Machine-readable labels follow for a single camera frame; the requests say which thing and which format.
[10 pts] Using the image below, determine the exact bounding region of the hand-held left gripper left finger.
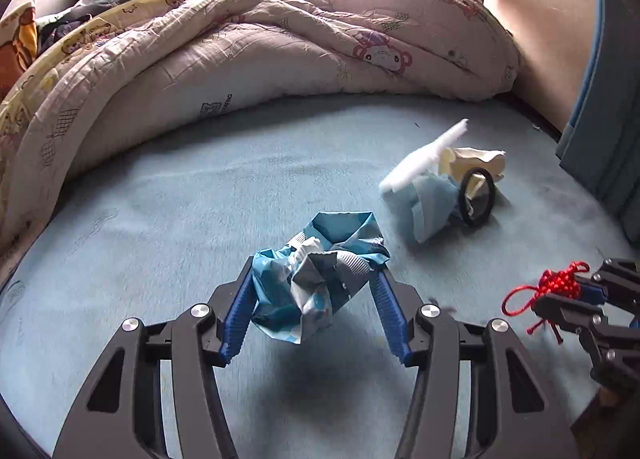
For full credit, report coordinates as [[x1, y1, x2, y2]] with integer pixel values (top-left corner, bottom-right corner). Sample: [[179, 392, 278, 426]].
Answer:
[[52, 258, 257, 459]]

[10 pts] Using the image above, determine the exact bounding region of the light blue bed sheet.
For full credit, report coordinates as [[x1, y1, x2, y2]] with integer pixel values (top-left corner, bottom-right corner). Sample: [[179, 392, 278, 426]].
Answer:
[[0, 91, 640, 459]]

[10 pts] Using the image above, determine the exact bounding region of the blue curtain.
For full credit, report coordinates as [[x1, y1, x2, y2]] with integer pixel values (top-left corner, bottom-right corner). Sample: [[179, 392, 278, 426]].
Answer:
[[555, 0, 640, 236]]

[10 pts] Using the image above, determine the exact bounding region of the grey printed pillow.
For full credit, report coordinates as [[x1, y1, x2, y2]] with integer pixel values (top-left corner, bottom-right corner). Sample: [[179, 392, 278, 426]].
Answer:
[[36, 0, 139, 47]]

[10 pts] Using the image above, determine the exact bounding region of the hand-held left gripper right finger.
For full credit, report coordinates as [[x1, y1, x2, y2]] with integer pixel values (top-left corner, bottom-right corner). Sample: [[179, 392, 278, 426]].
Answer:
[[367, 269, 576, 459]]

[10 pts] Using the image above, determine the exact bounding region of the red knotted cord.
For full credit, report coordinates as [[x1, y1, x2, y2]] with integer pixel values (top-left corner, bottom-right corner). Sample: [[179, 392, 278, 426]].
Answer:
[[501, 261, 591, 345]]

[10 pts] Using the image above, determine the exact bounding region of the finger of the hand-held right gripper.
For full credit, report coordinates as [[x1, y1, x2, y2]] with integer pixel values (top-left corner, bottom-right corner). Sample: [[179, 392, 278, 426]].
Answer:
[[531, 293, 640, 391], [574, 258, 640, 314]]

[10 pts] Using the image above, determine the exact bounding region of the light blue cloth piece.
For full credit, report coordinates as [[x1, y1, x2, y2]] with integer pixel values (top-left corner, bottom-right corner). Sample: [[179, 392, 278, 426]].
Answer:
[[394, 174, 463, 245]]

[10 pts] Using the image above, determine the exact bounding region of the crumpled cream paper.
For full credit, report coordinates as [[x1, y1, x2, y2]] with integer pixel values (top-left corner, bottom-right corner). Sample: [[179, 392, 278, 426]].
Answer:
[[437, 146, 507, 184]]

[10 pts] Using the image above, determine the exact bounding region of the printed beige quilt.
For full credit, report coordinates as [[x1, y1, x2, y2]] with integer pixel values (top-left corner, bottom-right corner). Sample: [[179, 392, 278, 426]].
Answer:
[[0, 0, 521, 260]]

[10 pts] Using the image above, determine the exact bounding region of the blue plastic wrapper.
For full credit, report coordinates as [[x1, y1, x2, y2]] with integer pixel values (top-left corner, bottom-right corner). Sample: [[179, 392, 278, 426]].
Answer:
[[250, 211, 391, 345]]

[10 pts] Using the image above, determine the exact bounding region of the black hair tie ring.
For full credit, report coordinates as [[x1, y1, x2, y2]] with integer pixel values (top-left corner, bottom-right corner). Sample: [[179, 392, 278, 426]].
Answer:
[[459, 168, 497, 228]]

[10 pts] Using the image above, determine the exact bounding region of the orange printed pillow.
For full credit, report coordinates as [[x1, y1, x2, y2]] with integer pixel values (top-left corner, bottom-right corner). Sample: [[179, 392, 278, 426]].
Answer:
[[0, 0, 39, 86]]

